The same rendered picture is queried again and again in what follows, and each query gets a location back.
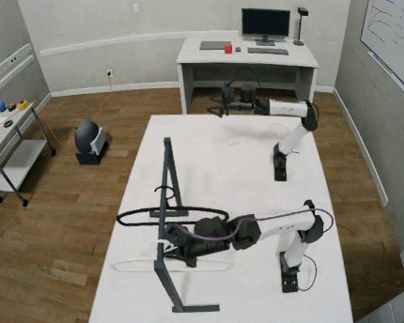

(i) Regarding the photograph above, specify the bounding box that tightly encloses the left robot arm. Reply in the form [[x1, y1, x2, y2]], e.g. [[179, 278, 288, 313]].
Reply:
[[194, 199, 324, 293]]

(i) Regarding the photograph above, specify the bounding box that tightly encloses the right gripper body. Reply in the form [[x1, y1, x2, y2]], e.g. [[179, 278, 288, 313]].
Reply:
[[223, 85, 241, 116]]

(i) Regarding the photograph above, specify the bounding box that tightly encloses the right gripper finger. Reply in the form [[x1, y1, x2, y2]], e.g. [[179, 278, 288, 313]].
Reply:
[[207, 104, 223, 118], [210, 91, 225, 104]]

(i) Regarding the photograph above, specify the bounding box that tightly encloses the black hanger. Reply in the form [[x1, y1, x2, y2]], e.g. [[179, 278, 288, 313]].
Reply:
[[117, 185, 229, 226]]

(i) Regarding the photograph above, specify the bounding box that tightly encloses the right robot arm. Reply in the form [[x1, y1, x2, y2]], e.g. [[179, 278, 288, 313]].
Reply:
[[239, 85, 318, 181]]

